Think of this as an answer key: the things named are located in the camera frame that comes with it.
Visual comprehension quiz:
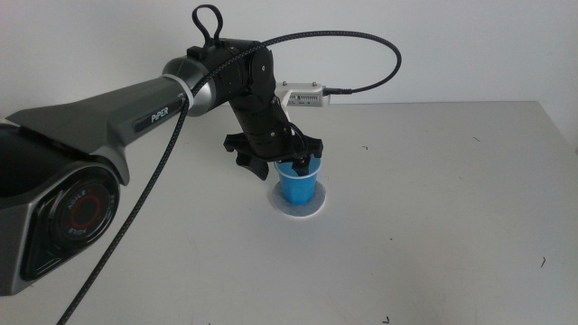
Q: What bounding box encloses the round grey cup mat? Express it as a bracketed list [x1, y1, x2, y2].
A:
[269, 180, 327, 218]

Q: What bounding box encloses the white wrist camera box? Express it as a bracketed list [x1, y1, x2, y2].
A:
[273, 81, 331, 124]

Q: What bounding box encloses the white zip tie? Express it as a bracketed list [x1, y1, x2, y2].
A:
[163, 73, 196, 110]

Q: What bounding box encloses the black cable loop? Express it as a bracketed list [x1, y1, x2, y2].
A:
[191, 4, 225, 47]

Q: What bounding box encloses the blue plastic cup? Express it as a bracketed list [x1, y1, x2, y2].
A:
[274, 157, 323, 207]

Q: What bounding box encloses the black braided cable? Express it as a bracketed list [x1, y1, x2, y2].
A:
[55, 30, 403, 325]

